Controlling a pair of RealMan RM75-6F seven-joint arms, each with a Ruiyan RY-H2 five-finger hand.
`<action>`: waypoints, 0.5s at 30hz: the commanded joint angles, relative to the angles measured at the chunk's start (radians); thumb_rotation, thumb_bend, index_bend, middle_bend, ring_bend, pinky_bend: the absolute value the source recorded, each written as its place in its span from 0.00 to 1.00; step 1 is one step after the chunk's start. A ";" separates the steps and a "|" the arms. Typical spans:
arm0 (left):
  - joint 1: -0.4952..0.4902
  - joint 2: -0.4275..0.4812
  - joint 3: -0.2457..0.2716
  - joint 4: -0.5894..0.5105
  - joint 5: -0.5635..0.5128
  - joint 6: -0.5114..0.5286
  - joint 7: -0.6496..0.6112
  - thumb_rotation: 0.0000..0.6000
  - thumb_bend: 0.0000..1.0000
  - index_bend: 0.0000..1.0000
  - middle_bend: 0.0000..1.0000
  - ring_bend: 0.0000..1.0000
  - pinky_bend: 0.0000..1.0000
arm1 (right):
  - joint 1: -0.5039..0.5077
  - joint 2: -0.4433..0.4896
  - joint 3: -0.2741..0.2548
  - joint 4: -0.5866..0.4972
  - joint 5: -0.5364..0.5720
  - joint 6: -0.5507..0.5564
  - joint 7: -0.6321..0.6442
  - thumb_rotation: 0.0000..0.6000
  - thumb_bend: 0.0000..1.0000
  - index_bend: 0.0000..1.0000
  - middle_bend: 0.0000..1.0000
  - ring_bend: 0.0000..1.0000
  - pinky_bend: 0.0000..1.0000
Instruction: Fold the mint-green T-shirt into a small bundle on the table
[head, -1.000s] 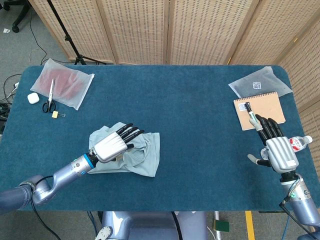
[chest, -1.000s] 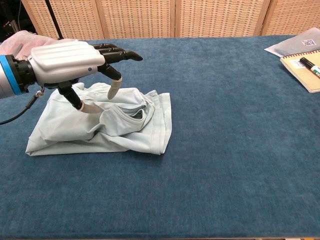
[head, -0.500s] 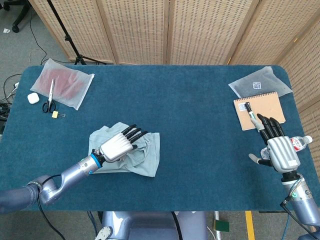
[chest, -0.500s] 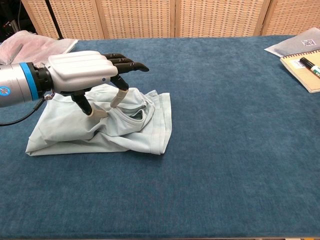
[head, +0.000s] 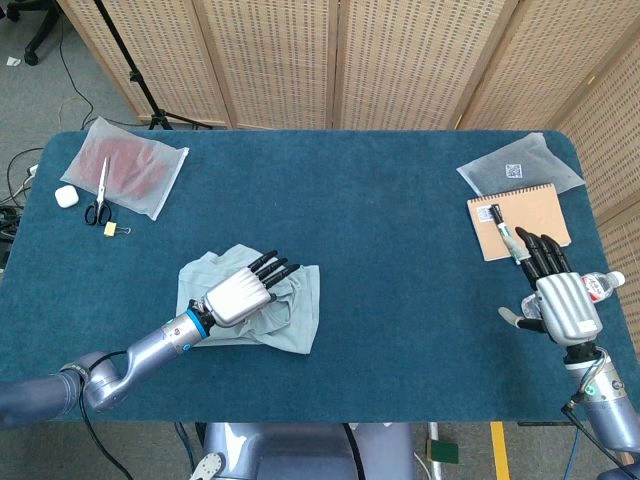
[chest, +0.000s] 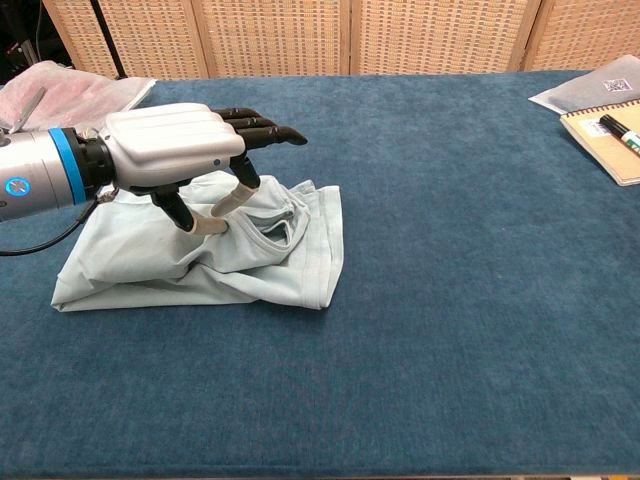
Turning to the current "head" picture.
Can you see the black tripod stand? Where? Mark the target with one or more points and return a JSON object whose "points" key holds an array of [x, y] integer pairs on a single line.
{"points": [[134, 76]]}

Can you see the white paper scrap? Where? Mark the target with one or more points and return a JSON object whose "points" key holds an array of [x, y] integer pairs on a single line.
{"points": [[12, 61]]}

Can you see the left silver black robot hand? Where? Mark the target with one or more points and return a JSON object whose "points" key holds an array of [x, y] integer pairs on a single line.
{"points": [[235, 297]]}

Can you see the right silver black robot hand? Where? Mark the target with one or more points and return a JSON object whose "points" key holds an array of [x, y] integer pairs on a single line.
{"points": [[567, 310]]}

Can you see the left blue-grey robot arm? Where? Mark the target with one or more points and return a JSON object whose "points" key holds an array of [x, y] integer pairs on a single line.
{"points": [[150, 345]]}

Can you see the blue carpet table cover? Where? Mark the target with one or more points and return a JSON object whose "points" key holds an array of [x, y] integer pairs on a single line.
{"points": [[325, 165]]}

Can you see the silver metal pole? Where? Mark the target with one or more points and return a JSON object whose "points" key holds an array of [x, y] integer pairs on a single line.
{"points": [[436, 470]]}

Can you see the pale green T-shirt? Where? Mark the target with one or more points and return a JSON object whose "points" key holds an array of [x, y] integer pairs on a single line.
{"points": [[295, 320]]}

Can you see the grey frosted bag QR label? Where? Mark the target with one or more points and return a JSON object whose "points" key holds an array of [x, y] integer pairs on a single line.
{"points": [[540, 160]]}

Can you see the white earbuds case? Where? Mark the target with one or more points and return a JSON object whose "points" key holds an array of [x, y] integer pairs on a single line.
{"points": [[66, 196]]}

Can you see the gold binder clip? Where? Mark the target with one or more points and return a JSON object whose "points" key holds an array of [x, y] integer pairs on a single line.
{"points": [[110, 229]]}

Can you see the black office chair base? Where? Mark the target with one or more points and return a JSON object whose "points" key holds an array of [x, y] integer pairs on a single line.
{"points": [[37, 42]]}

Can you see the white perforated bracket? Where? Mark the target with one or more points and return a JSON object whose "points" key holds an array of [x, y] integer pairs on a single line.
{"points": [[207, 467]]}

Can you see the kraft spiral notebook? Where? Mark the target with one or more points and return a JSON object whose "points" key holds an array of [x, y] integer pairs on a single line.
{"points": [[540, 210]]}

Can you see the frosted bag with red cloth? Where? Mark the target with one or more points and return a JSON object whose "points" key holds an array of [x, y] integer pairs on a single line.
{"points": [[140, 170]]}

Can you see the woven wicker folding screen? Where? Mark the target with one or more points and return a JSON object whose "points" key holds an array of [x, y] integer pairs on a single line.
{"points": [[280, 60]]}

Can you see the white power strip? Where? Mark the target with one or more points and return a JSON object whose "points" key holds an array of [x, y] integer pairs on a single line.
{"points": [[32, 170]]}

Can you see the white marker pen black cap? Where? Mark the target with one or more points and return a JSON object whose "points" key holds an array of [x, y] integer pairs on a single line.
{"points": [[497, 217]]}

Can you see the green block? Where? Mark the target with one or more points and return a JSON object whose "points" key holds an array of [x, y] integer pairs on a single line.
{"points": [[444, 451]]}

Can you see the clear plastic water bottle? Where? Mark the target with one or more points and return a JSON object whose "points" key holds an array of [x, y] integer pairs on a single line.
{"points": [[602, 285]]}

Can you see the blue-grey robot torso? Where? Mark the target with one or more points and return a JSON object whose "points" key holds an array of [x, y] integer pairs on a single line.
{"points": [[300, 455]]}

